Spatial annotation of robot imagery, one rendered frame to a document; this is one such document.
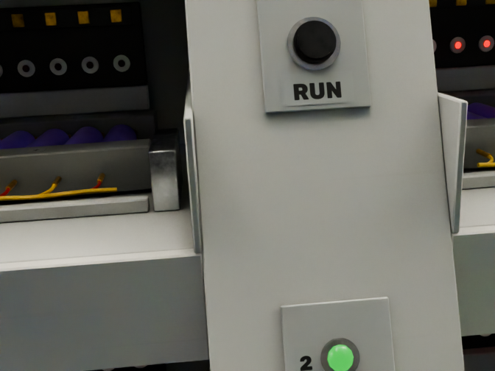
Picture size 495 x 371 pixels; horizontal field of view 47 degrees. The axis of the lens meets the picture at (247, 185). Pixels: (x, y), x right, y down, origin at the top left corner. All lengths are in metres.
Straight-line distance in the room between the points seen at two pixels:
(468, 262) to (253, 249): 0.08
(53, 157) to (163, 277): 0.10
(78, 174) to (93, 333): 0.09
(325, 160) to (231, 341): 0.07
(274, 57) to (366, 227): 0.07
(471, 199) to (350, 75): 0.09
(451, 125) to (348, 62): 0.04
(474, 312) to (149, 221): 0.14
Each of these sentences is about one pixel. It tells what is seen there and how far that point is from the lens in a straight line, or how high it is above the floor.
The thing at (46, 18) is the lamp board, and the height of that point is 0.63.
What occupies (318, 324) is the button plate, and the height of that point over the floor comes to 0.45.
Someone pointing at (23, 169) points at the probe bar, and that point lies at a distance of 0.29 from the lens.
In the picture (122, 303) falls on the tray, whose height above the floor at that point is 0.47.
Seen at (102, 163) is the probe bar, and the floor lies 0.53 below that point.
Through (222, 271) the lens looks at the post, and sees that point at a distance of 0.21.
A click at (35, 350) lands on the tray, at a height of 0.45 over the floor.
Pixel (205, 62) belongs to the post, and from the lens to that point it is 0.22.
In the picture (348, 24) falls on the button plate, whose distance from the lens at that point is 0.23.
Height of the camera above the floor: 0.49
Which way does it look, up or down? 4 degrees up
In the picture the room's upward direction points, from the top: 4 degrees counter-clockwise
